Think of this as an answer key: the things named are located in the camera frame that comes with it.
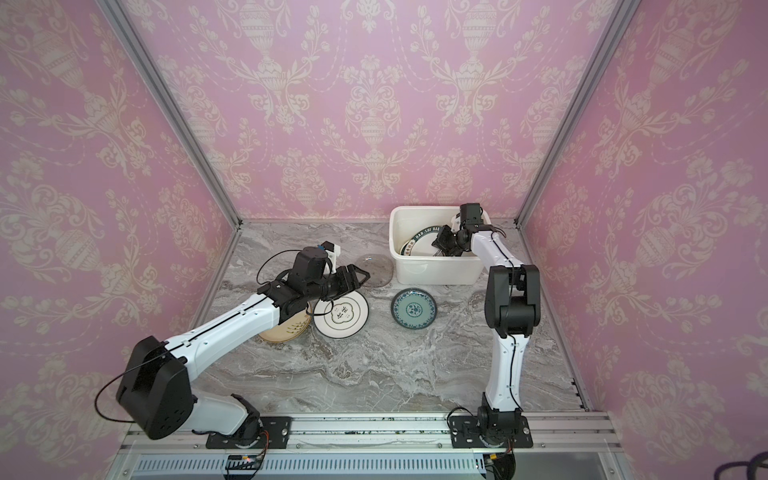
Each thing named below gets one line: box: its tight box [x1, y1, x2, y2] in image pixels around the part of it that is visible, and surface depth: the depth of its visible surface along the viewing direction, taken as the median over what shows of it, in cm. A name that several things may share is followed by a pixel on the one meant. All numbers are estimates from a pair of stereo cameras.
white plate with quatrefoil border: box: [312, 290, 369, 339], surface depth 94 cm
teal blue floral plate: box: [390, 288, 438, 330], surface depth 98 cm
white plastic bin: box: [389, 206, 484, 285], surface depth 103 cm
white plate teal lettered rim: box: [399, 226, 442, 256], surface depth 108 cm
